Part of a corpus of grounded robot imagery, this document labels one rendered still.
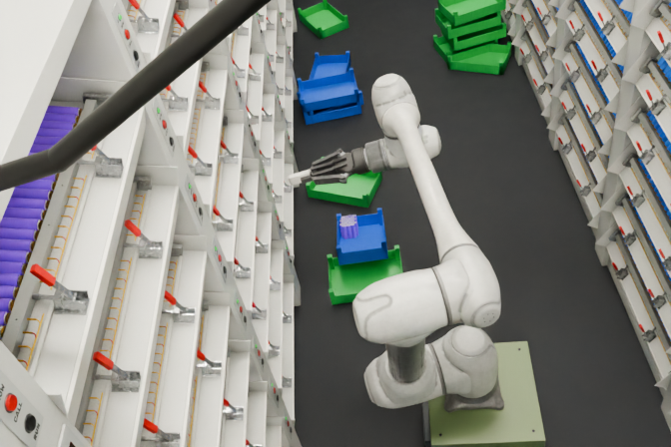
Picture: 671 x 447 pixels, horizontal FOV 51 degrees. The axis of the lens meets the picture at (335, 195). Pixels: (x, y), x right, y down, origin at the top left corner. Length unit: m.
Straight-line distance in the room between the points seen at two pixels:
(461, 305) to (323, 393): 1.20
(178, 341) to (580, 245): 1.97
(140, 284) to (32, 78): 0.45
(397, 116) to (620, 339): 1.33
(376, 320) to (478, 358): 0.62
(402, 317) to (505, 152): 1.98
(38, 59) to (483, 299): 0.98
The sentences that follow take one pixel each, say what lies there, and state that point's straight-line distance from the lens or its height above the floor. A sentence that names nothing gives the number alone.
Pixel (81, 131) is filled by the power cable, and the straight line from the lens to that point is 0.68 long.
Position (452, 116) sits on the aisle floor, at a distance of 3.61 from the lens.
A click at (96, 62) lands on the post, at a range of 1.28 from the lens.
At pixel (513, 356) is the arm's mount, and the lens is 2.37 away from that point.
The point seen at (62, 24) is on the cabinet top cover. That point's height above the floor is 1.81.
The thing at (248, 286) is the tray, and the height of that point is 0.76.
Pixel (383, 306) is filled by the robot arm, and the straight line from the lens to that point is 1.51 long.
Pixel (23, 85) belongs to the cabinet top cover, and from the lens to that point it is 0.95.
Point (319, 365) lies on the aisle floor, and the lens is 2.70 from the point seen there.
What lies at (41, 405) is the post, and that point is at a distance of 0.86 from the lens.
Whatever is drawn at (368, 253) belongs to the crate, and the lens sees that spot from 2.82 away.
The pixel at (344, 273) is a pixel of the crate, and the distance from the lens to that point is 2.93.
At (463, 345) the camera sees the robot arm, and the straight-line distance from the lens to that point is 2.07.
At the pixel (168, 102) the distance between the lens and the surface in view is 1.63.
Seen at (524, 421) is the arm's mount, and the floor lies 0.24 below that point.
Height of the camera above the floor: 2.26
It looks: 44 degrees down
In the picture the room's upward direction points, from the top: 12 degrees counter-clockwise
